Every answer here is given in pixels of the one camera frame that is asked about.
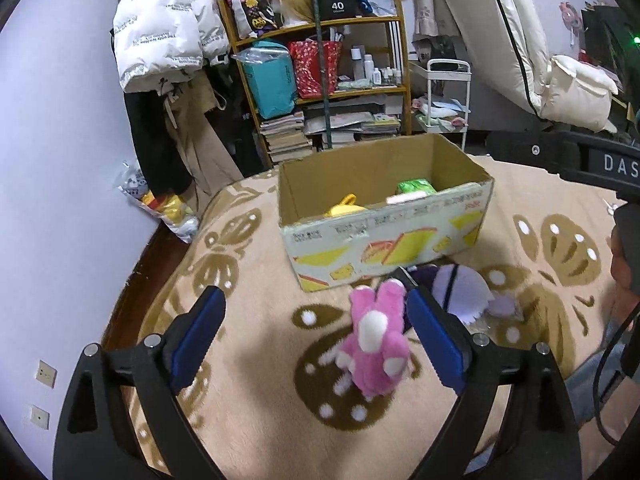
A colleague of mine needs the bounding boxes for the purple plush toy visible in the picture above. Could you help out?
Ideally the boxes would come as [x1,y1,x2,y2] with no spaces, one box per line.
[409,263,522,325]

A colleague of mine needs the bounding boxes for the green tissue pack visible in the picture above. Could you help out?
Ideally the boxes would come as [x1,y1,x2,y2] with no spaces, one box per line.
[397,179,437,195]

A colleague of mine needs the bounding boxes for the pink bunny plush toy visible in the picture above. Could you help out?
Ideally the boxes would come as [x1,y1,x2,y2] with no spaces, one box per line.
[335,278,410,398]

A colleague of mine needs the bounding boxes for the yellow dog plush toy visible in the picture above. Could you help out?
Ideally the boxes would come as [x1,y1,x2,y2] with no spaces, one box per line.
[326,193,367,218]

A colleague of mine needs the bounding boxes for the white rolling cart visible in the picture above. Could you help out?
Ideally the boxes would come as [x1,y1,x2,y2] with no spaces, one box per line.
[410,58,472,150]

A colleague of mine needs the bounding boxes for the beige floral carpet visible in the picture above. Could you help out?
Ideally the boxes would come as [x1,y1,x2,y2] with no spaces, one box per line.
[102,152,640,480]

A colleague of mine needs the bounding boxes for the cream recliner chair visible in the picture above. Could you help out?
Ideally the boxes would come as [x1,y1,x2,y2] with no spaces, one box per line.
[445,0,618,133]

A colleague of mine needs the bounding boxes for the plastic bag of toys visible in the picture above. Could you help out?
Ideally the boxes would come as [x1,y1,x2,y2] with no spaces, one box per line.
[116,162,200,244]

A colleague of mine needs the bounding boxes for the cardboard box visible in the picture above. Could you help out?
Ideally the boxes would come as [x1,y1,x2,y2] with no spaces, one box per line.
[278,134,495,292]

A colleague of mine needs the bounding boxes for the beige hanging trousers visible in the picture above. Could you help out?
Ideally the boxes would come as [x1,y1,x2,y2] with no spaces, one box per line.
[163,70,242,216]

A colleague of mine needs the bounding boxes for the black box number 40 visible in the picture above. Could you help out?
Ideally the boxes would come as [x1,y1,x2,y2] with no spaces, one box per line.
[318,0,356,21]

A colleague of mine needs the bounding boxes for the red patterned bag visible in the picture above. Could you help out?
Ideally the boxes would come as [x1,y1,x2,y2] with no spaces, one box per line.
[288,39,342,100]

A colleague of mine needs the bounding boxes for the stack of books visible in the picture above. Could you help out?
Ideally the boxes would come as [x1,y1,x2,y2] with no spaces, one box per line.
[259,112,314,164]

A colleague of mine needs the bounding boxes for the green pole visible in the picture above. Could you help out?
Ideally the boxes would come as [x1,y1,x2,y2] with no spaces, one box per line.
[311,0,333,150]

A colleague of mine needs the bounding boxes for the teal bag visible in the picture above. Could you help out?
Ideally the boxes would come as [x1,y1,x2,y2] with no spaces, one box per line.
[233,40,297,119]

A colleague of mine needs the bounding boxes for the wooden shelf unit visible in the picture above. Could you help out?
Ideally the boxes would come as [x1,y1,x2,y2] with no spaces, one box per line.
[218,0,411,164]

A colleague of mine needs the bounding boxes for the colourful printed bag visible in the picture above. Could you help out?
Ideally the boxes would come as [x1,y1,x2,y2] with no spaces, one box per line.
[226,0,279,39]

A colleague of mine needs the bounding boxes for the white puffer jacket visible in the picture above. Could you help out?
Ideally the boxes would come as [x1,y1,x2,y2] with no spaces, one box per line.
[113,0,230,94]

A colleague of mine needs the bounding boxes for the wall socket lower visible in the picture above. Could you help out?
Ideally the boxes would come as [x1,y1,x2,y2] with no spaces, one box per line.
[29,405,50,430]

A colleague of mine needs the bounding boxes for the wall socket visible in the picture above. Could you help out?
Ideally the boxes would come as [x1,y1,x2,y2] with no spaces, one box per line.
[35,360,58,389]
[29,405,50,430]

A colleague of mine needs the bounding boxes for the wall socket upper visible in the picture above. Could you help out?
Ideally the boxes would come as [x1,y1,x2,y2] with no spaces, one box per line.
[35,360,58,389]

